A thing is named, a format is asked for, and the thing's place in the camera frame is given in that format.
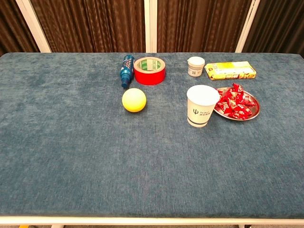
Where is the red candy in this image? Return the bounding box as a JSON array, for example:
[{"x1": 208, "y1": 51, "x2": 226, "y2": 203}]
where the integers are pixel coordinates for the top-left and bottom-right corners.
[
  {"x1": 239, "y1": 105, "x2": 254, "y2": 116},
  {"x1": 229, "y1": 111, "x2": 247, "y2": 119},
  {"x1": 225, "y1": 94, "x2": 240, "y2": 107},
  {"x1": 242, "y1": 95, "x2": 257, "y2": 106},
  {"x1": 216, "y1": 96, "x2": 229, "y2": 114},
  {"x1": 232, "y1": 83, "x2": 245, "y2": 94}
]

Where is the white paper cup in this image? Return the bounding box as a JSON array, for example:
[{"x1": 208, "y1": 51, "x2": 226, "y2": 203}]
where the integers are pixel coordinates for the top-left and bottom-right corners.
[{"x1": 186, "y1": 85, "x2": 221, "y2": 128}]

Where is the yellow ball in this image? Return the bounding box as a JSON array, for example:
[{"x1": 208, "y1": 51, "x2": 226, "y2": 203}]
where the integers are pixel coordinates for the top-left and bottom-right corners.
[{"x1": 122, "y1": 87, "x2": 147, "y2": 113}]

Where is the red tape roll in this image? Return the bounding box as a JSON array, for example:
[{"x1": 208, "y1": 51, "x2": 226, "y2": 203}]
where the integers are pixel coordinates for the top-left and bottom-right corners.
[{"x1": 133, "y1": 57, "x2": 166, "y2": 86}]

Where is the blue patterned bottle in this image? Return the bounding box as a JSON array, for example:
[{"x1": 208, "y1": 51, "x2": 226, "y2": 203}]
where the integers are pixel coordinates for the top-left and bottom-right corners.
[{"x1": 120, "y1": 54, "x2": 135, "y2": 89}]

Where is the small white jar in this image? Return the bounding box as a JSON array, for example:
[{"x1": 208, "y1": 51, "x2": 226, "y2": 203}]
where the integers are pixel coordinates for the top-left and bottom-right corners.
[{"x1": 187, "y1": 56, "x2": 206, "y2": 77}]

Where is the blue table cloth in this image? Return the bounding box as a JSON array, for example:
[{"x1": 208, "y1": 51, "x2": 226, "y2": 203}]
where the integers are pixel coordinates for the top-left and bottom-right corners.
[{"x1": 0, "y1": 52, "x2": 304, "y2": 218}]

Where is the yellow biscuit box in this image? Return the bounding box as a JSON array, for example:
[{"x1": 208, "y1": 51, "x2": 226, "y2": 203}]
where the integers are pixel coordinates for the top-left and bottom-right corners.
[{"x1": 204, "y1": 61, "x2": 257, "y2": 81}]

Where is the brown pleated curtain panel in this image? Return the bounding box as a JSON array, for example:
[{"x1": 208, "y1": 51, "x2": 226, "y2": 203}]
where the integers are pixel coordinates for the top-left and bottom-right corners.
[
  {"x1": 0, "y1": 0, "x2": 40, "y2": 57},
  {"x1": 30, "y1": 0, "x2": 146, "y2": 53},
  {"x1": 156, "y1": 0, "x2": 253, "y2": 53},
  {"x1": 242, "y1": 0, "x2": 304, "y2": 59}
]

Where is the round steel plate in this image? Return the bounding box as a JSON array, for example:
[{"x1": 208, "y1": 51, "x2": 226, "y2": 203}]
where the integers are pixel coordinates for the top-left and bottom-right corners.
[{"x1": 213, "y1": 87, "x2": 261, "y2": 121}]

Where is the white partition frame post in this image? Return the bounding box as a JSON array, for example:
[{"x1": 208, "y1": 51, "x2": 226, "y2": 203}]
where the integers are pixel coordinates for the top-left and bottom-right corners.
[
  {"x1": 235, "y1": 0, "x2": 261, "y2": 53},
  {"x1": 15, "y1": 0, "x2": 52, "y2": 53},
  {"x1": 143, "y1": 0, "x2": 158, "y2": 53}
]

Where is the white table frame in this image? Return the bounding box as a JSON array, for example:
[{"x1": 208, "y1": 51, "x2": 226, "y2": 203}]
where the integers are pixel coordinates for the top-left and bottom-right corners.
[{"x1": 0, "y1": 215, "x2": 304, "y2": 228}]

